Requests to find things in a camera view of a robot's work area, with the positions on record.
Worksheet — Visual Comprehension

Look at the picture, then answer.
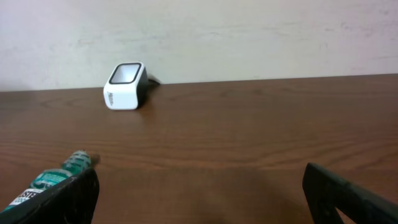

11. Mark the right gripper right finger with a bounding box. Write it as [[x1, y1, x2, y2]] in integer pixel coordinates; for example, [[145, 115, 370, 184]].
[[302, 162, 397, 224]]

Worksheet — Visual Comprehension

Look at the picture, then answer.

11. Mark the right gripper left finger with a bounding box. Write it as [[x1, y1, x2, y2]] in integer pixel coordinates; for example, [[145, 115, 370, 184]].
[[1, 168, 100, 224]]

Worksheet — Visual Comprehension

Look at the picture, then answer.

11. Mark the blue Listerine mouthwash bottle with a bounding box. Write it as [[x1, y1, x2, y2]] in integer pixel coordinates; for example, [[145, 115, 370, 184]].
[[4, 151, 91, 211]]

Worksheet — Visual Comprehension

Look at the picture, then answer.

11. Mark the white barcode scanner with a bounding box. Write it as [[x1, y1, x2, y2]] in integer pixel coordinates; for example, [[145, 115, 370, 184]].
[[103, 62, 149, 110]]

